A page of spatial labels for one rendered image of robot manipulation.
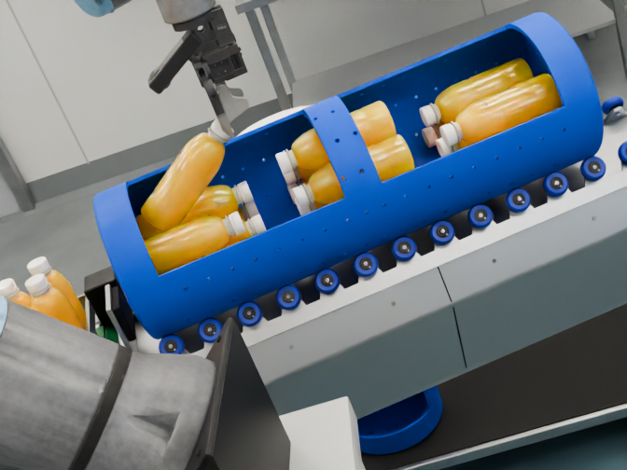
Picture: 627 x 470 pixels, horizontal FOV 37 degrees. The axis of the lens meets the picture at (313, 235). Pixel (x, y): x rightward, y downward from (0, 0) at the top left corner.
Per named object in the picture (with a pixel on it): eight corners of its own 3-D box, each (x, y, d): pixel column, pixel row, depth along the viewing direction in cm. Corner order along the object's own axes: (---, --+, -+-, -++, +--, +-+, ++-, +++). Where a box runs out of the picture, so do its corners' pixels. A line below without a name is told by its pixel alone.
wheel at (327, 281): (325, 262, 169) (325, 264, 171) (309, 282, 168) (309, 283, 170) (344, 277, 168) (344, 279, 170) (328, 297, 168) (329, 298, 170)
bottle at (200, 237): (119, 242, 164) (219, 200, 165) (132, 258, 170) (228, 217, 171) (132, 277, 161) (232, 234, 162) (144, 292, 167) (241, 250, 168)
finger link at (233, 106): (259, 129, 160) (239, 77, 157) (227, 142, 160) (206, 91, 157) (257, 126, 163) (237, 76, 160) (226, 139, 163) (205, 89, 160)
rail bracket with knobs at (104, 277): (136, 323, 193) (116, 283, 188) (104, 337, 193) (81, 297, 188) (134, 300, 202) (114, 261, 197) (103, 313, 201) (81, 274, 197)
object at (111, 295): (146, 359, 174) (118, 305, 168) (134, 365, 174) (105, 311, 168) (144, 332, 183) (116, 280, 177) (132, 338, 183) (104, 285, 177)
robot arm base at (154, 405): (205, 441, 87) (104, 402, 85) (129, 574, 95) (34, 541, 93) (223, 328, 104) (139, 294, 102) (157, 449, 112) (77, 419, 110)
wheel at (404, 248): (401, 229, 170) (401, 231, 172) (386, 249, 169) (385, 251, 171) (422, 244, 169) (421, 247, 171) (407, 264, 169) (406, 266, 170)
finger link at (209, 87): (225, 113, 157) (204, 63, 155) (216, 117, 157) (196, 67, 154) (223, 110, 162) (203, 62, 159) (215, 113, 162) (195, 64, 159)
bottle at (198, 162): (175, 223, 173) (233, 141, 169) (174, 236, 166) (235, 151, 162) (142, 202, 171) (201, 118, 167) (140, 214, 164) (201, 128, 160)
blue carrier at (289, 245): (617, 178, 170) (589, 32, 156) (163, 370, 166) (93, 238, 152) (546, 125, 195) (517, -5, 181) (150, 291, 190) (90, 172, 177)
